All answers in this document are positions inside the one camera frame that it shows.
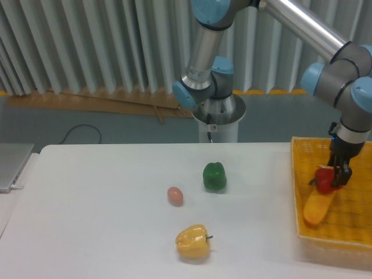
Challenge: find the green bell pepper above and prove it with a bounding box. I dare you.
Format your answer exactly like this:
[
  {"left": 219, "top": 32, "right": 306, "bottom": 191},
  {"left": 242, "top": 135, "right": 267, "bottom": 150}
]
[{"left": 202, "top": 162, "right": 227, "bottom": 191}]

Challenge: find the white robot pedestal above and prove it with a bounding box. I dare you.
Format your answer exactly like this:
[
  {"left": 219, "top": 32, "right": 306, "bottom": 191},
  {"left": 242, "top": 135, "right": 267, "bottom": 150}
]
[{"left": 192, "top": 94, "right": 246, "bottom": 143}]

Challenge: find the silver laptop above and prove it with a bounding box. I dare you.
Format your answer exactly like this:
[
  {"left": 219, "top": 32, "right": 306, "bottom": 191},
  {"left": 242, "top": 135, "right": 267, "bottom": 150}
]
[{"left": 1, "top": 142, "right": 34, "bottom": 194}]

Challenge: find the brown cardboard sheet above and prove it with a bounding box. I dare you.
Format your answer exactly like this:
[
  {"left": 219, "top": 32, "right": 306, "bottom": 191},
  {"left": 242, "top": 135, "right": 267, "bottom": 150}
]
[{"left": 6, "top": 85, "right": 192, "bottom": 123}]

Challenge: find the yellow woven basket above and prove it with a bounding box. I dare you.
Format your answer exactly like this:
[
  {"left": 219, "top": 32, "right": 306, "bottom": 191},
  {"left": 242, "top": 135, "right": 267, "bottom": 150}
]
[{"left": 291, "top": 137, "right": 371, "bottom": 270}]

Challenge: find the white pleated curtain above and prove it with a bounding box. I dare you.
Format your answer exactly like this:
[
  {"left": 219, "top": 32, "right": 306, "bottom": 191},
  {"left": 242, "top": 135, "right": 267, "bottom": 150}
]
[{"left": 0, "top": 0, "right": 372, "bottom": 96}]

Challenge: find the brown egg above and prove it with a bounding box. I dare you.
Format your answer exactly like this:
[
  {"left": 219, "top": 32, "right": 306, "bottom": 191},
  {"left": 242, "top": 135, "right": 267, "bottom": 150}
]
[{"left": 167, "top": 187, "right": 184, "bottom": 206}]

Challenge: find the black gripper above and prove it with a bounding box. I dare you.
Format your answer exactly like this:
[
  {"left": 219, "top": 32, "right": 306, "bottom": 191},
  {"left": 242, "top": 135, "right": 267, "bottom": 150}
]
[{"left": 327, "top": 137, "right": 364, "bottom": 188}]

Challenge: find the yellow bell pepper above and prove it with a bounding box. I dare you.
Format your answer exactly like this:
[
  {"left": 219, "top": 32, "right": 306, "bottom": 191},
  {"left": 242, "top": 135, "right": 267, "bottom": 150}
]
[{"left": 175, "top": 224, "right": 213, "bottom": 259}]

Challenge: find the orange bread loaf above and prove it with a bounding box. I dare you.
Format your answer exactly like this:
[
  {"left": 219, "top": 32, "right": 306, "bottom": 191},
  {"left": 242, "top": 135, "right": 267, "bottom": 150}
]
[{"left": 302, "top": 164, "right": 338, "bottom": 226}]

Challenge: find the red bell pepper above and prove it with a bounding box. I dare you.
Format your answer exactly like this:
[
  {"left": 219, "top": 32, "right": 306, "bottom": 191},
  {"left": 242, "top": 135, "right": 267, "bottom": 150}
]
[{"left": 308, "top": 168, "right": 344, "bottom": 194}]

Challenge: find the black floor cable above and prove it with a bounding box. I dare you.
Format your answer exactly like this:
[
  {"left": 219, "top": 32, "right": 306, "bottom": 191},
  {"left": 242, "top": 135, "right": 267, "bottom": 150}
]
[{"left": 56, "top": 124, "right": 102, "bottom": 145}]

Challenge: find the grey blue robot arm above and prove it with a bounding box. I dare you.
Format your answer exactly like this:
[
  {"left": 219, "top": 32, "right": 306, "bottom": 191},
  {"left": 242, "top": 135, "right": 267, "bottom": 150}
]
[{"left": 172, "top": 1, "right": 371, "bottom": 190}]

